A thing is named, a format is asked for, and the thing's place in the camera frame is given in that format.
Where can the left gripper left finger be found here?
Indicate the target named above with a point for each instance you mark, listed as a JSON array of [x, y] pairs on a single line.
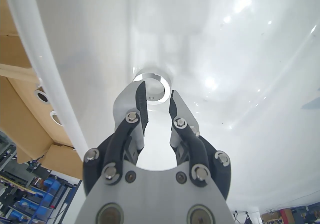
[[120, 135]]

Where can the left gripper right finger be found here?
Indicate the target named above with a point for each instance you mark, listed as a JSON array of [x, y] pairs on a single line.
[[192, 142]]

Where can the deep clear plastic tray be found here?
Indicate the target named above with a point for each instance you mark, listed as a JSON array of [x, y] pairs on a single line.
[[237, 84]]

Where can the shallow cardboard box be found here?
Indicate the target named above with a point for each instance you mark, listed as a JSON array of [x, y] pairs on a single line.
[[22, 120]]

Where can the rack with blue bins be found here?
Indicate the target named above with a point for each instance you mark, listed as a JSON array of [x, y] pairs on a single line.
[[37, 197]]

